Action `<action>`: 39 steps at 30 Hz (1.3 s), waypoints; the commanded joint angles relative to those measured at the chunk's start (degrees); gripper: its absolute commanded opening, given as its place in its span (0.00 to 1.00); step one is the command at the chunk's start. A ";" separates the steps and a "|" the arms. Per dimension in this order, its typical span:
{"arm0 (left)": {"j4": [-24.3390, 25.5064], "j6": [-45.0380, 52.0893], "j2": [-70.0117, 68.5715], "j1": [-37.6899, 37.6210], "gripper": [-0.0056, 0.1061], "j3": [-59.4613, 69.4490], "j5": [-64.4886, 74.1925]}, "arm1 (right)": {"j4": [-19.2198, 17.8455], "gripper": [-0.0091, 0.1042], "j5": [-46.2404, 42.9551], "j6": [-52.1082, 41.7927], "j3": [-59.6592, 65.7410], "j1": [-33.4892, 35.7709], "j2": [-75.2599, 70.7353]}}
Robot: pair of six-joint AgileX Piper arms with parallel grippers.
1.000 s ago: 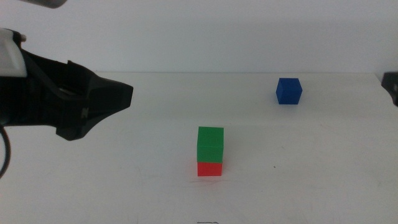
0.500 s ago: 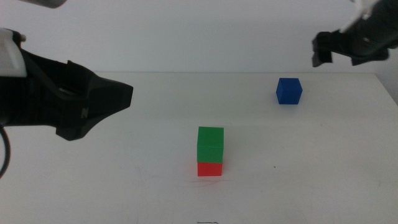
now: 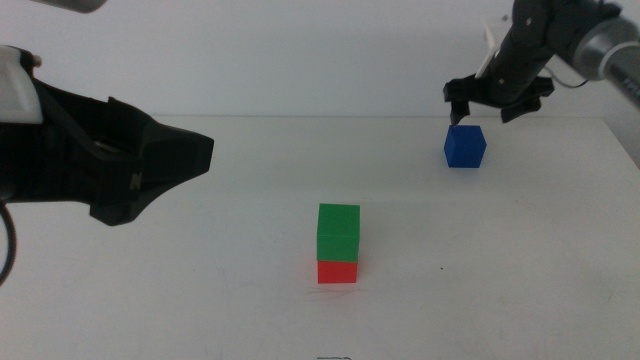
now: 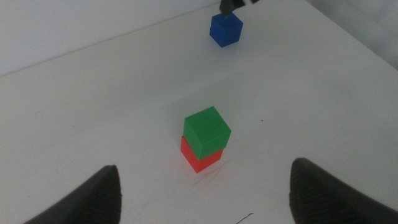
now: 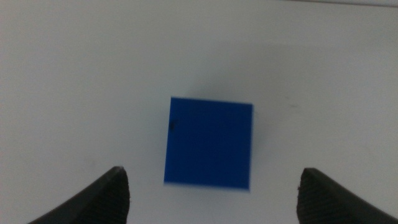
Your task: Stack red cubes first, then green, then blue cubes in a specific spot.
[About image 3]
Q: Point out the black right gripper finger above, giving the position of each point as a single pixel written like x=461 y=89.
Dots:
x=517 y=110
x=458 y=111

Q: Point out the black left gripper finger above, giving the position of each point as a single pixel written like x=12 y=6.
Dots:
x=170 y=160

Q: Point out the blue cube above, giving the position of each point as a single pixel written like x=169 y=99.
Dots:
x=465 y=147

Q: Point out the green cube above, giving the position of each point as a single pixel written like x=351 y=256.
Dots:
x=338 y=232

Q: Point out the red cube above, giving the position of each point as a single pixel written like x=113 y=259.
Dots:
x=337 y=272

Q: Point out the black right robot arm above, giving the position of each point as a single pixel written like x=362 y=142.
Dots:
x=550 y=30

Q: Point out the white zip tie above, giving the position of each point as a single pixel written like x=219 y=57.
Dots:
x=617 y=52

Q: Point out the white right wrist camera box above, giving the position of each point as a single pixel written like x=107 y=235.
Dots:
x=489 y=50

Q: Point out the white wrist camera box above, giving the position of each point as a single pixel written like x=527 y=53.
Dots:
x=17 y=85
x=489 y=50

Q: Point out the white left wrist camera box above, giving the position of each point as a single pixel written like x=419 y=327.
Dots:
x=17 y=85

